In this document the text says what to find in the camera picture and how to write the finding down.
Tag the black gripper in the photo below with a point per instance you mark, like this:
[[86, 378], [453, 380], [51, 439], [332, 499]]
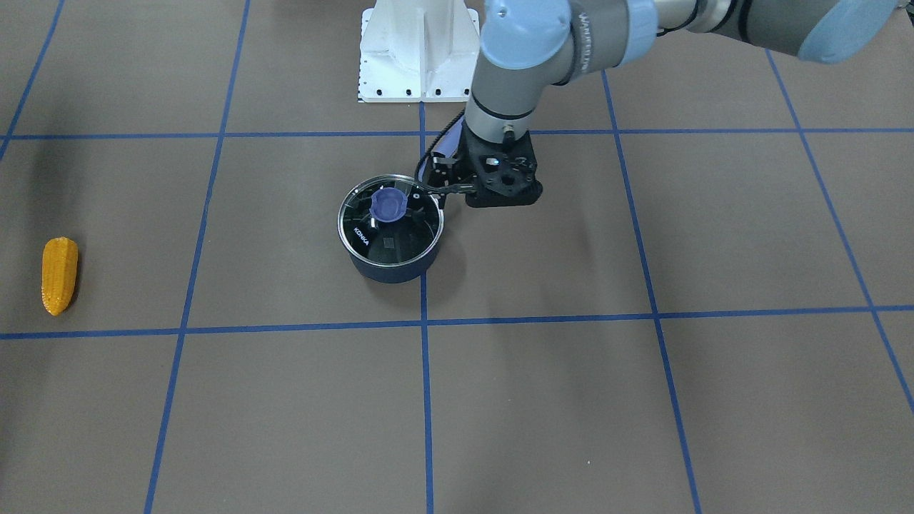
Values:
[[468, 165]]

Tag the glass pot lid blue knob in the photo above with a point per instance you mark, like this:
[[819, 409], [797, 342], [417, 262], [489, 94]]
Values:
[[390, 222]]

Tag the yellow corn cob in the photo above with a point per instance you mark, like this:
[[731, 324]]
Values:
[[59, 271]]

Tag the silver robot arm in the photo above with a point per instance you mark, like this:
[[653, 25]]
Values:
[[526, 46]]

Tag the dark blue saucepan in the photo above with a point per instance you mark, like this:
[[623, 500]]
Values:
[[373, 158]]

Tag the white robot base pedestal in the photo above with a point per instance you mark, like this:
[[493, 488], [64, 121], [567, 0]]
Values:
[[417, 51]]

